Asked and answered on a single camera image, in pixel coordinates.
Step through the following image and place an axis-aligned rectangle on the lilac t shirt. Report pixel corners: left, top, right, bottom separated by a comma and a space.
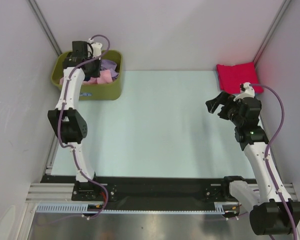
100, 59, 119, 80

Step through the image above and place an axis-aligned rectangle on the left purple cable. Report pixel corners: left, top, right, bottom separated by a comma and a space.
37, 34, 113, 226

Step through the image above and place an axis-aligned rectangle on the olive green plastic bin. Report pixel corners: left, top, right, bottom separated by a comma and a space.
51, 49, 124, 101

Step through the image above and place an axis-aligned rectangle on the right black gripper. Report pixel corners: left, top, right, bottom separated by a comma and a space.
205, 90, 244, 127

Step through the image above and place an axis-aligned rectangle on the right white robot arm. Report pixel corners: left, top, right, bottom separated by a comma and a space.
205, 91, 300, 239

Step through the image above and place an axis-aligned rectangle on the white slotted cable duct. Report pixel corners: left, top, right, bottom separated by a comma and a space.
35, 202, 238, 215

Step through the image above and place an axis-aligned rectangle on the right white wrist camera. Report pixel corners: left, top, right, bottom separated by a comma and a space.
234, 82, 255, 101

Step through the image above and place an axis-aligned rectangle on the pink t shirt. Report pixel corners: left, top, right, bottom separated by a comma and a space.
59, 69, 115, 86

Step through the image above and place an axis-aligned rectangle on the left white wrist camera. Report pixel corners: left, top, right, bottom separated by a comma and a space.
88, 38, 103, 58

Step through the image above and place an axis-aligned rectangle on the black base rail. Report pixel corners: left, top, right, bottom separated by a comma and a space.
39, 174, 248, 212

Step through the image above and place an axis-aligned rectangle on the left aluminium frame post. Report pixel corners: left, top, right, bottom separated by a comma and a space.
26, 0, 63, 56

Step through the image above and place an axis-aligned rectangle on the right aluminium frame post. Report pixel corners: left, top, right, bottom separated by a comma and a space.
253, 0, 294, 68

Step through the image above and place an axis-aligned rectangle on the aluminium frame post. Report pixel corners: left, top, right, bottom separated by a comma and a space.
26, 0, 63, 56
253, 0, 294, 68

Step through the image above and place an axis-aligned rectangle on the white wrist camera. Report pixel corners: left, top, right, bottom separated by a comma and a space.
234, 82, 255, 101
88, 38, 103, 58

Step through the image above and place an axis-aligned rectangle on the folded red t shirt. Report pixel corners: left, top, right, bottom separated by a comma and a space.
216, 62, 260, 95

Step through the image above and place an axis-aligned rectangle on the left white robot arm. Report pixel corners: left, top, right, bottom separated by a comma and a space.
47, 39, 103, 200

